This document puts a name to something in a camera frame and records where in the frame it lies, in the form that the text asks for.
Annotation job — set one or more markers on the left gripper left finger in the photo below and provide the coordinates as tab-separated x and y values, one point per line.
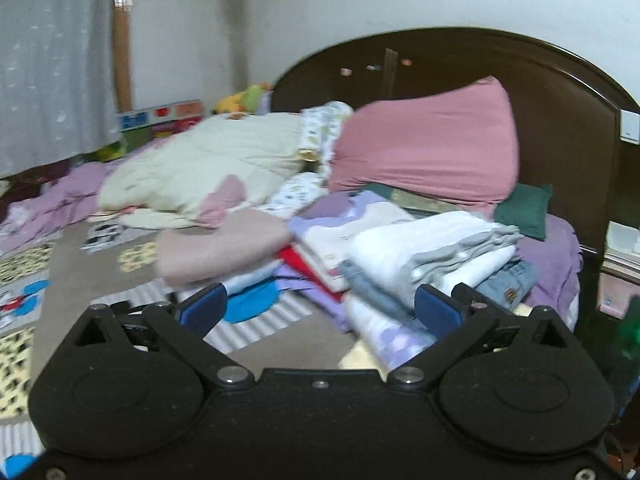
181	329

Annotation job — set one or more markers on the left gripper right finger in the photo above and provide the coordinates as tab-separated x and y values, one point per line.
443	316

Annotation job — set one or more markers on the white grey garment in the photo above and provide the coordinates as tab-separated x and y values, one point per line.
442	250

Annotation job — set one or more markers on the folded blue jeans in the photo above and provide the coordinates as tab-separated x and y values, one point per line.
509	285

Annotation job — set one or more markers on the folded pink sweater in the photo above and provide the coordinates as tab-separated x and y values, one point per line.
248	236

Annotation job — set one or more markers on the purple bed sheet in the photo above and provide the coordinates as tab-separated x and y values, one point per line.
558	261

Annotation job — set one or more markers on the red folded garment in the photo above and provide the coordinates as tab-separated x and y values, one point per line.
297	263

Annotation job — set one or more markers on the small green cushion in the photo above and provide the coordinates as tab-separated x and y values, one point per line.
526	208

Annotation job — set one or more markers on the cartoon patterned brown blanket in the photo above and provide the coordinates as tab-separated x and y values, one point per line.
294	333

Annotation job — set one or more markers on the cream yellow quilt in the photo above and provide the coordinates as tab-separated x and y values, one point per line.
197	177

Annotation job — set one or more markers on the white lilac folded top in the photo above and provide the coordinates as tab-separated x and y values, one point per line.
322	242

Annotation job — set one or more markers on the purple crumpled sheet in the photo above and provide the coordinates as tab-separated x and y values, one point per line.
72	199

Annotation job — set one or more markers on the bedside stack of books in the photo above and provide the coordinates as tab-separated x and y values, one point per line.
620	273

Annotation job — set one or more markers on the large pink pillow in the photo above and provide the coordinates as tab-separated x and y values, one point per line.
459	146

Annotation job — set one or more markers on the colourful toy box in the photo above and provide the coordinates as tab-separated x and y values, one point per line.
139	127

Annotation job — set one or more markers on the white patterned baby cloth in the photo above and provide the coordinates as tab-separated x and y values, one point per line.
319	129

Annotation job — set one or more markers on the yellow plush toy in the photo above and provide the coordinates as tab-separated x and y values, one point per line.
255	100

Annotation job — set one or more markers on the dark wooden headboard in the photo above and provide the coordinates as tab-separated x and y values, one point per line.
567	111

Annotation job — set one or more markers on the grey sheer curtain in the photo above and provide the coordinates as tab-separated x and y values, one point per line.
57	84

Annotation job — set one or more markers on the wooden window frame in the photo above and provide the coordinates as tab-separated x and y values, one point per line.
121	53

